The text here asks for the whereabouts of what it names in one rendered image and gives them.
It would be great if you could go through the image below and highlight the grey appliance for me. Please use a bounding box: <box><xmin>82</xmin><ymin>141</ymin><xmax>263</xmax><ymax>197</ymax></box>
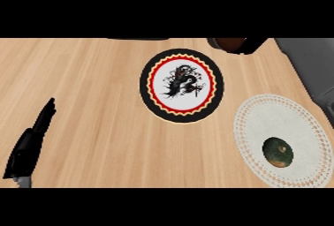
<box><xmin>274</xmin><ymin>37</ymin><xmax>334</xmax><ymax>129</ymax></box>

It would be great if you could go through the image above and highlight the dark green cupcake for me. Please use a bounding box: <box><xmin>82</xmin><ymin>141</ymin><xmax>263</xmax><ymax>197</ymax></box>
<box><xmin>262</xmin><ymin>137</ymin><xmax>296</xmax><ymax>169</ymax></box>

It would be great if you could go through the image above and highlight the black rimmed patterned plate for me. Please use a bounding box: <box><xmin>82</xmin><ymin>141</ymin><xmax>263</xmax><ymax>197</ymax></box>
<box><xmin>139</xmin><ymin>48</ymin><xmax>226</xmax><ymax>124</ymax></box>

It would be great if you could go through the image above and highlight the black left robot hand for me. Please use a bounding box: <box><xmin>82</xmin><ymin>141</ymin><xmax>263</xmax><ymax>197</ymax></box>
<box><xmin>2</xmin><ymin>97</ymin><xmax>58</xmax><ymax>180</ymax></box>

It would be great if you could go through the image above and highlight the white lace placemat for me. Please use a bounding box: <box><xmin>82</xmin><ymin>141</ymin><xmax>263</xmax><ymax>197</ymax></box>
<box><xmin>234</xmin><ymin>94</ymin><xmax>334</xmax><ymax>189</ymax></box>

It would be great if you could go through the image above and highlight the black pot with brown inside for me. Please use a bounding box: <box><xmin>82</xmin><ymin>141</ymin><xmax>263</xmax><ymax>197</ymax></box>
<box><xmin>206</xmin><ymin>37</ymin><xmax>271</xmax><ymax>56</ymax></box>

